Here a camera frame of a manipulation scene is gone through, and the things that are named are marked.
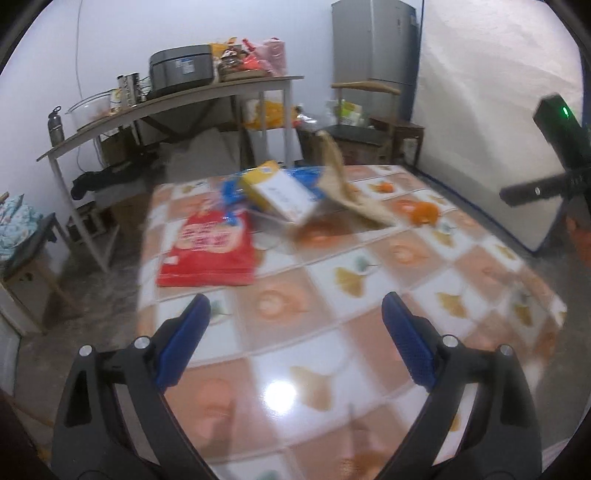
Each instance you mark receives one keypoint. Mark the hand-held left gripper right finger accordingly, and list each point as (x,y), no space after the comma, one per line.
(408,341)

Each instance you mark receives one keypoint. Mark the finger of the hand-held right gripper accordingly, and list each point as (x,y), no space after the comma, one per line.
(531,191)

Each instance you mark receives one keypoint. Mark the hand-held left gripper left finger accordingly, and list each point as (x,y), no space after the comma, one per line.
(184,341)

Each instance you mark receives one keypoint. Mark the red snack bag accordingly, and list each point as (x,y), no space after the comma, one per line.
(207,258)

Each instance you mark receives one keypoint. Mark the small orange fruit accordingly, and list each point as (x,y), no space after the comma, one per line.
(422,213)

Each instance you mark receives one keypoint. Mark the blue snack wrapper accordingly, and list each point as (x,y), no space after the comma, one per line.
(231,194)

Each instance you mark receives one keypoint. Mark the brown paper bag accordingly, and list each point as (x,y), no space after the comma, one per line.
(346,194)

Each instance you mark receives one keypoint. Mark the yellow and white carton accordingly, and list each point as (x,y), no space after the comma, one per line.
(281,194)

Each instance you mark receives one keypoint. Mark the person's right hand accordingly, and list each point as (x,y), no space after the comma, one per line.
(578,230)

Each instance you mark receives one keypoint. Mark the white mattress with blue edging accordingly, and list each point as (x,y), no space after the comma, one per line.
(485,92)

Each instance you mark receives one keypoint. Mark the dark wooden stool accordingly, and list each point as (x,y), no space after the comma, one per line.
(397,124)

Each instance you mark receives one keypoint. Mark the black clothing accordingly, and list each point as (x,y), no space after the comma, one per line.
(101,180)

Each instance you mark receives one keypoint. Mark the grey white sack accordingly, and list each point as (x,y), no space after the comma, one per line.
(203,152)

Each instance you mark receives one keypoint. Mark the green and white carton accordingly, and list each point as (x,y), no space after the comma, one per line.
(351,113)

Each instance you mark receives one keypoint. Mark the wooden armchair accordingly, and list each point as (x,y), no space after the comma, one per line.
(364,86)

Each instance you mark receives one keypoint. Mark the blue floral cloth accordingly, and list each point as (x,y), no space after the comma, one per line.
(16,226)

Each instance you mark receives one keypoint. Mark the brown cardboard box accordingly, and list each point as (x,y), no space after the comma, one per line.
(117,147)

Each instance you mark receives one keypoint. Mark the grey refrigerator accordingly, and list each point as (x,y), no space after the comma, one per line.
(369,46)

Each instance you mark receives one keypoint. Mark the white foam box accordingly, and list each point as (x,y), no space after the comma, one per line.
(270,145)

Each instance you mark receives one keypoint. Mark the yellow plastic bag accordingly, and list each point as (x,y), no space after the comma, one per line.
(272,113)

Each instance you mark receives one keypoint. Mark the clear glass bowl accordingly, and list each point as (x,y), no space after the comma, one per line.
(90,113)

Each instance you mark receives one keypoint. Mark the dark water bottle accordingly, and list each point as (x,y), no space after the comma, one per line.
(55,129)

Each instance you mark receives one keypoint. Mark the metal canister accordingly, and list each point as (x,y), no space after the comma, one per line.
(129,87)

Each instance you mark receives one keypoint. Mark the grey rice cooker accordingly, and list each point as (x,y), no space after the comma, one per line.
(182,69)

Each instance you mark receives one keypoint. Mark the heap of food bags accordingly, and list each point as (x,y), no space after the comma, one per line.
(235,60)

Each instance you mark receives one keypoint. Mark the pink plastic bag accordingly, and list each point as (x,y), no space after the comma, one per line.
(273,57)

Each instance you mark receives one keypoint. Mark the white frame long desk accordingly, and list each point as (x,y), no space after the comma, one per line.
(184,94)

